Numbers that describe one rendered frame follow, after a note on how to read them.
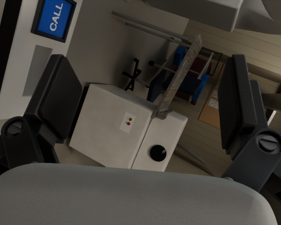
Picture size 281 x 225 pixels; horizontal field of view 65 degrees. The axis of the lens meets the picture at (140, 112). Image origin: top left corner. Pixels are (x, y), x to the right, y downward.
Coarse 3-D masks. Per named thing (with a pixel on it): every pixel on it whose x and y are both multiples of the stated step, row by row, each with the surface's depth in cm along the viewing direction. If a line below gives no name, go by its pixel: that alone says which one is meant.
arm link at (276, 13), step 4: (264, 0) 45; (268, 0) 45; (272, 0) 44; (276, 0) 44; (280, 0) 44; (264, 4) 46; (268, 4) 45; (272, 4) 45; (276, 4) 44; (280, 4) 44; (268, 8) 46; (272, 8) 45; (276, 8) 45; (280, 8) 45; (268, 12) 48; (272, 12) 46; (276, 12) 46; (280, 12) 45; (272, 16) 47; (276, 16) 46; (280, 16) 46; (276, 20) 48; (280, 20) 47
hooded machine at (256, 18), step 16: (160, 0) 230; (176, 0) 210; (192, 0) 193; (208, 0) 179; (224, 0) 174; (240, 0) 170; (256, 0) 172; (192, 16) 240; (208, 16) 218; (224, 16) 199; (240, 16) 197; (256, 16) 183; (272, 32) 205
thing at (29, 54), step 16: (32, 0) 24; (80, 0) 31; (32, 16) 25; (16, 32) 24; (16, 48) 25; (32, 48) 27; (48, 48) 30; (64, 48) 32; (16, 64) 26; (32, 64) 28; (16, 80) 27; (32, 80) 30; (0, 96) 26; (16, 96) 28; (0, 112) 27; (16, 112) 29
